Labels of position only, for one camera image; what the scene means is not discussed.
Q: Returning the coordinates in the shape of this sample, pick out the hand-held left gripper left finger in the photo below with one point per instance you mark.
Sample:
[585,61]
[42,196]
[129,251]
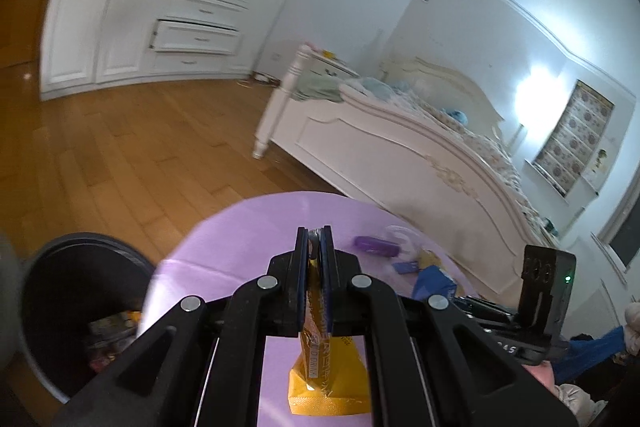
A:
[302,297]

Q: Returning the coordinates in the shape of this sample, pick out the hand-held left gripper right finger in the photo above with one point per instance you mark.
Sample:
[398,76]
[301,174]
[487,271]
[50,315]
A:
[326,297]

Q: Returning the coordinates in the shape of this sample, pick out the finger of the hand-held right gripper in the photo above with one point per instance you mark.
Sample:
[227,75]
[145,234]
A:
[492,309]

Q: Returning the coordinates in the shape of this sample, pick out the yellow drink packet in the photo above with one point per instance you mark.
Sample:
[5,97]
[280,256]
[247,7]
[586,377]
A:
[330,382]

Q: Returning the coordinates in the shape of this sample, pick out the black trash bin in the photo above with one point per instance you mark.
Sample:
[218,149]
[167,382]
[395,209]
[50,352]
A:
[65,267]

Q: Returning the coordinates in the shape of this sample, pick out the blue bag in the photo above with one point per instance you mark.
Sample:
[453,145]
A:
[432,282]

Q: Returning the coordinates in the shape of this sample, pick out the blue cloth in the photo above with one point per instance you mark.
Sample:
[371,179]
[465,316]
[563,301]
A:
[590,352]

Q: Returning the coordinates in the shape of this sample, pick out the purple packet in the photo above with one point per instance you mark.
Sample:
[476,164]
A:
[375,245]

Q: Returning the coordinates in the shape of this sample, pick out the yellow wrapper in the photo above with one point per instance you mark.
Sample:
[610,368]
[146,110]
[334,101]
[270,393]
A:
[429,259]

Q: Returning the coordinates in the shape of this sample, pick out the small blue packet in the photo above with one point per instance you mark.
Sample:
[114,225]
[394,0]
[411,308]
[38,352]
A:
[406,267]

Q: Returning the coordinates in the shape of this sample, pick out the clear plastic wrapper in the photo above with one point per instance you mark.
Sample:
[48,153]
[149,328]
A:
[407,237]

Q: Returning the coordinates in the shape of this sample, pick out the dark window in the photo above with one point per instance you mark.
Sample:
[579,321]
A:
[625,239]

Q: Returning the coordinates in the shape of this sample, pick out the floral bedding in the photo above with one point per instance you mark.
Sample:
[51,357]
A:
[490,152]

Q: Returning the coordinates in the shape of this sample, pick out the patterned window blind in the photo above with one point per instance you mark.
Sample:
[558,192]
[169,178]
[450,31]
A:
[572,139]

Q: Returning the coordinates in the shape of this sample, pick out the blue plush toy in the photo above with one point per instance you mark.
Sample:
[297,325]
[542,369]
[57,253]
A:
[456,117]

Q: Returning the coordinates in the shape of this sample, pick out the grey packet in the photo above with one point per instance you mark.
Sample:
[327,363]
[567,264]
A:
[107,327]

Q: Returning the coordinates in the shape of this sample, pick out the green cloth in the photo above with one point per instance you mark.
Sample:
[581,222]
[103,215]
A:
[317,89]

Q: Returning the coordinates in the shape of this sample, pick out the red wrapper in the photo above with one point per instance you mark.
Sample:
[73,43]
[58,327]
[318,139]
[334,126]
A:
[100,364]

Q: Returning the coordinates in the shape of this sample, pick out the white power strip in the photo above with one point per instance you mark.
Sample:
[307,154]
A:
[262,78]

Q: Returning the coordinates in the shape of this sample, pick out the white nightstand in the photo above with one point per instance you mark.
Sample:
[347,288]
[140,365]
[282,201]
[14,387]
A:
[330,67]

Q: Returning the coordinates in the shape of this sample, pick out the white wardrobe drawer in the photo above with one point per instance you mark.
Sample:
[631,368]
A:
[197,37]

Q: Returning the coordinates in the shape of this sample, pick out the white wardrobe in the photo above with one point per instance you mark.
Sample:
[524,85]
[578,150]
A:
[125,7]

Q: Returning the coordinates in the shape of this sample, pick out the white bed frame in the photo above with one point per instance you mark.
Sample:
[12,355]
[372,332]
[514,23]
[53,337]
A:
[400,157]

